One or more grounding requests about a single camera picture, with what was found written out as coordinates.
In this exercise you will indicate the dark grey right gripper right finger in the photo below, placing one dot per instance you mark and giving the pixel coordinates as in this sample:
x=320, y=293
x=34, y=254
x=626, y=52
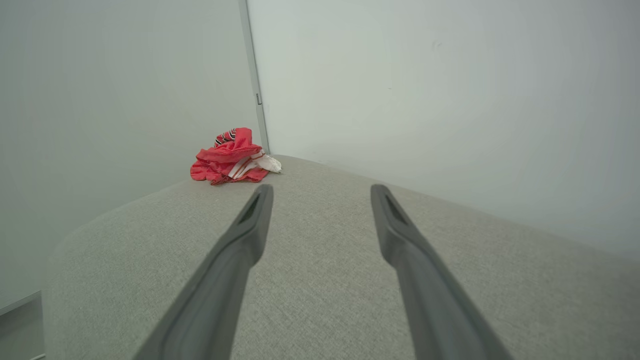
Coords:
x=430, y=300

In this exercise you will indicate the red and white jersey garment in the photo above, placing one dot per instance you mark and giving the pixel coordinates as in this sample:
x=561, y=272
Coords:
x=225, y=160

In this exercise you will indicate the grey fabric sofa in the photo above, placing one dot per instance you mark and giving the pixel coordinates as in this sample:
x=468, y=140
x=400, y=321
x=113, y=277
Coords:
x=325, y=280

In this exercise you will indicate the grey metal wall trim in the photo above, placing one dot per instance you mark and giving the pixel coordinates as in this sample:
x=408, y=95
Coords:
x=252, y=75

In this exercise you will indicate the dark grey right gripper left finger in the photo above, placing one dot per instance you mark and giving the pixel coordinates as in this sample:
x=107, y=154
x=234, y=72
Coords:
x=220, y=290

